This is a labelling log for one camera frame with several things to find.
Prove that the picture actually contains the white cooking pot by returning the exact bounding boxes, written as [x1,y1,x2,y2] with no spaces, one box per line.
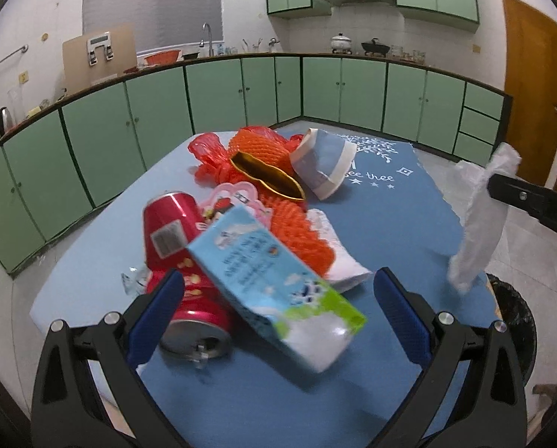
[330,34,352,55]

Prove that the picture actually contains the black wok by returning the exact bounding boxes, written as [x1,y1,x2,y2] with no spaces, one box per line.
[361,38,390,58]

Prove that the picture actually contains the red plastic bag with handles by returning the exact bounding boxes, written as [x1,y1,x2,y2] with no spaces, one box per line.
[187,133,234,184]

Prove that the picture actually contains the green lower kitchen cabinets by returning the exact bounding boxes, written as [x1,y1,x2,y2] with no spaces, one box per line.
[0,54,512,274]

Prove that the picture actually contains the pink toy blister package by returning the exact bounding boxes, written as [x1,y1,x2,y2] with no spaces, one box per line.
[199,181,273,228]

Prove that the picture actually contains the steel kettle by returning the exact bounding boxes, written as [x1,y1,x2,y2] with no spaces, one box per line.
[0,106,15,138]

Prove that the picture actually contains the cardboard box with scale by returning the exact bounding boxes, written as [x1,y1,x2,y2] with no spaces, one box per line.
[62,23,138,94]

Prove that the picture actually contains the white plastic bag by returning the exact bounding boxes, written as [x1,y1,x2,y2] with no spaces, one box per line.
[448,143,522,294]

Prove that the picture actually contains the orange foam fruit net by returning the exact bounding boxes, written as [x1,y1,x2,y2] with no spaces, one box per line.
[221,127,335,276]

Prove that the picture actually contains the red basin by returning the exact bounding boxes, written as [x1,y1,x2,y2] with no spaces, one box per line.
[144,50,181,66]

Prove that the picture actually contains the window roller blind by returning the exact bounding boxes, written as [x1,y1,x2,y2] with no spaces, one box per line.
[82,0,224,52]

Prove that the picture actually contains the red soda can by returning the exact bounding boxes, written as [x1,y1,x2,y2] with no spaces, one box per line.
[143,191,235,362]

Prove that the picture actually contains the chrome kitchen faucet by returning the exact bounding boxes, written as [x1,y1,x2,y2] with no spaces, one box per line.
[199,22,214,57]

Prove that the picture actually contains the black trash bin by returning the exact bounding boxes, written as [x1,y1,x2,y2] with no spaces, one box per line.
[487,273,538,385]

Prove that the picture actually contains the blue green milk carton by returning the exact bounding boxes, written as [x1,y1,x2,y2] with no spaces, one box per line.
[187,206,367,373]

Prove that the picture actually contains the blue white paper cup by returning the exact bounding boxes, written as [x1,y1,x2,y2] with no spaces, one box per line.
[290,127,358,200]

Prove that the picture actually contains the brown wooden door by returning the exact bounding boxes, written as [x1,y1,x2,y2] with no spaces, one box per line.
[502,0,557,185]

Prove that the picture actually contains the dark blue tree mat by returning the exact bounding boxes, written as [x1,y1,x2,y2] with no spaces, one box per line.
[142,138,497,447]

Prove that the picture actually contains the clear plastic wrapper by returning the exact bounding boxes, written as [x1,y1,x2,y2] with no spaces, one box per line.
[121,265,151,297]

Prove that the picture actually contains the red gold snack wrapper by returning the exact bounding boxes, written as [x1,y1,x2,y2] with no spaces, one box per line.
[230,152,306,202]

